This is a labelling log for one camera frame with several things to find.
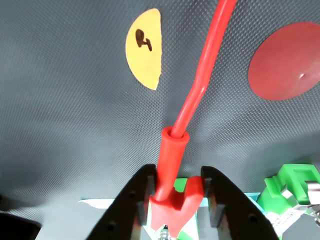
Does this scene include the orange semicircle sticker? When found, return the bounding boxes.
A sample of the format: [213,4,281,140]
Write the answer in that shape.
[124,8,163,91]

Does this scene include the dark grey work mat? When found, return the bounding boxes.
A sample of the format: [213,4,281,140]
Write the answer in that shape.
[0,0,320,240]

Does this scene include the blue masking tape strip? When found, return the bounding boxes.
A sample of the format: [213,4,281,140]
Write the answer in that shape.
[78,192,261,210]

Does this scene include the red lead wire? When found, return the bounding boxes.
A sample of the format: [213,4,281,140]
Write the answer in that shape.
[172,0,237,138]

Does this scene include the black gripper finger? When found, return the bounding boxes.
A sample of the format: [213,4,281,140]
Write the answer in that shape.
[201,166,280,240]
[87,163,157,240]

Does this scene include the red round sticker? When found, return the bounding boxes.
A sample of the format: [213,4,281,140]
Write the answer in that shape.
[247,21,320,101]

